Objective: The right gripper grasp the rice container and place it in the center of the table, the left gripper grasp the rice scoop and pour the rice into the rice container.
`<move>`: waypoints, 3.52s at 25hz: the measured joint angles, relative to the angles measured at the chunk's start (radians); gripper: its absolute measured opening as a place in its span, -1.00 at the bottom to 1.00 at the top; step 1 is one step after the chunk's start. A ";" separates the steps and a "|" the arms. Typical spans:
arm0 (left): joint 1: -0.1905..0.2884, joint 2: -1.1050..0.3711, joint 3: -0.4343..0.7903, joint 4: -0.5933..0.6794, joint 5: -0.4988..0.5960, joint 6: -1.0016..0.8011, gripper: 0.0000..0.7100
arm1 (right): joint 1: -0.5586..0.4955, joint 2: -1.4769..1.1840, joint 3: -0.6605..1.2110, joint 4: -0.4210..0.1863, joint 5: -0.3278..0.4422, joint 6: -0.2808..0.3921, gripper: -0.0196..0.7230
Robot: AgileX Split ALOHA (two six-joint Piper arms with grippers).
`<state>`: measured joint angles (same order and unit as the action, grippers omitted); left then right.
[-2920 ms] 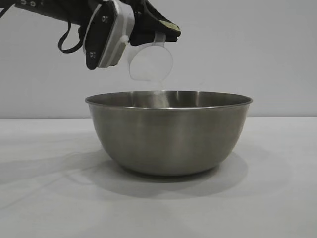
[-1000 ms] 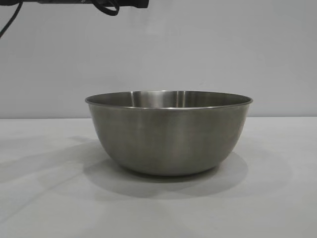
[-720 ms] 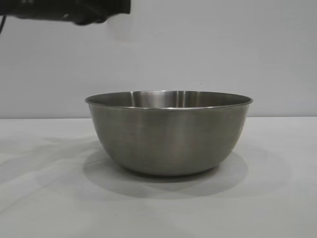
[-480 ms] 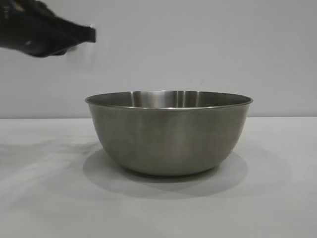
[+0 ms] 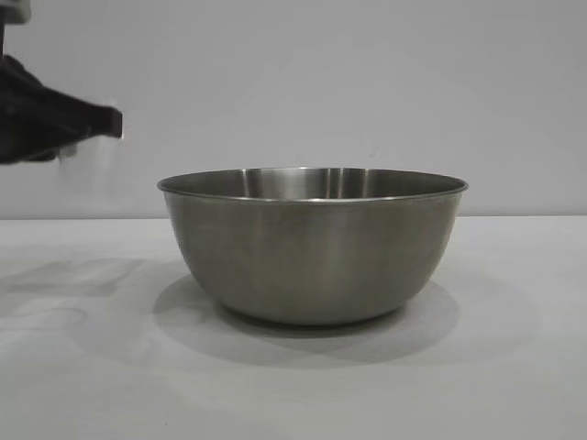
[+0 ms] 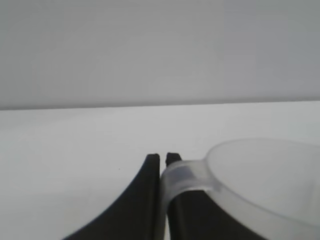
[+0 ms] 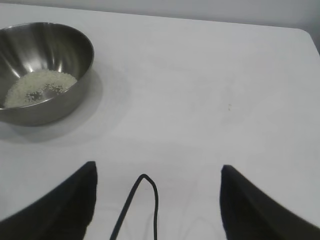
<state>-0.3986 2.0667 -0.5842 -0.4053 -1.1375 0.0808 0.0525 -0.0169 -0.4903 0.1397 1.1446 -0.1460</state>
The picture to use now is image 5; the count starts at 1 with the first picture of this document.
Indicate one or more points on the clear plastic measuring cup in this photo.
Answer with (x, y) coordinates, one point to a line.
(69, 152)

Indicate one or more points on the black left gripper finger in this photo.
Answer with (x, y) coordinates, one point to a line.
(91, 119)

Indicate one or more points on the stainless steel mixing bowl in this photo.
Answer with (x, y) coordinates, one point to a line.
(312, 252)

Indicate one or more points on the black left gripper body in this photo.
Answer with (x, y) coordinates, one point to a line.
(18, 114)

